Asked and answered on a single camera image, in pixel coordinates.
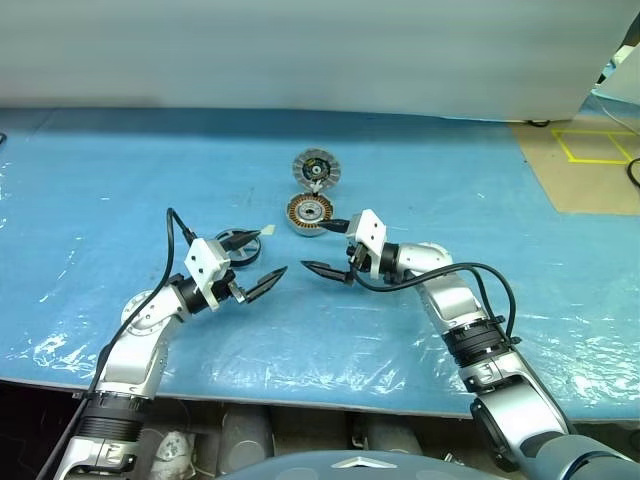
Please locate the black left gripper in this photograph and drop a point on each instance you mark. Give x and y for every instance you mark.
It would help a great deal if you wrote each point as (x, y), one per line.
(227, 290)

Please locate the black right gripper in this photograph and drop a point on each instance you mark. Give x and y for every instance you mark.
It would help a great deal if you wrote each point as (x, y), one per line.
(356, 257)

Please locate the motor stator with copper windings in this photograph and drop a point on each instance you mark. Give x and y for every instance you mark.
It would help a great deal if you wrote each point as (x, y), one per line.
(300, 207)

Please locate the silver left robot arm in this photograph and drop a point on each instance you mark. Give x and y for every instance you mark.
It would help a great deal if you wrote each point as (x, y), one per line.
(135, 360)

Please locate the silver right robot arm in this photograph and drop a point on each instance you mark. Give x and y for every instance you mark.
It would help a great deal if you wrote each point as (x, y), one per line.
(450, 300)

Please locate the silver motor rotor disc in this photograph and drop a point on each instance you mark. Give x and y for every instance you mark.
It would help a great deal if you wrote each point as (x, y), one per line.
(316, 170)

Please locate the small white tape piece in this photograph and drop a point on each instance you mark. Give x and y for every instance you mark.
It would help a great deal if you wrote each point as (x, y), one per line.
(268, 230)

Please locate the blue plastic table sheet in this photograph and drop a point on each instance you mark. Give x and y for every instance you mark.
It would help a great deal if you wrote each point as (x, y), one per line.
(150, 175)

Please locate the grey rounded cylinder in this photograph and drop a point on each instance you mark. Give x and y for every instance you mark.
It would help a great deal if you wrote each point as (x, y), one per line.
(385, 435)
(245, 435)

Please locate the white backdrop panel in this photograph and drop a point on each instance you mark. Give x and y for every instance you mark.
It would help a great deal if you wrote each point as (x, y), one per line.
(300, 50)

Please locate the white crumpled object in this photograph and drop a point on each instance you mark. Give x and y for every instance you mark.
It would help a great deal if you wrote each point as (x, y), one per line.
(172, 447)

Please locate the grey robot torso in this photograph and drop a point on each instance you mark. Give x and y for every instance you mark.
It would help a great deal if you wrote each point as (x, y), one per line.
(325, 467)

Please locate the brown cardboard sheet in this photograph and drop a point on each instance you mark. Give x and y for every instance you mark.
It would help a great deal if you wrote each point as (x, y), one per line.
(575, 190)

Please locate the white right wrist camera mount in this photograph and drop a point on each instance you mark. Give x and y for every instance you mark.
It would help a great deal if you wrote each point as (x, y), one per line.
(372, 230)

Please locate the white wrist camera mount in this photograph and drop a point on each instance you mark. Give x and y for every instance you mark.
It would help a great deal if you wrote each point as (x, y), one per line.
(372, 230)
(202, 262)

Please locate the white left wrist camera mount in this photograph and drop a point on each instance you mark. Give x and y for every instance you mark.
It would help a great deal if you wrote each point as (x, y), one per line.
(202, 262)

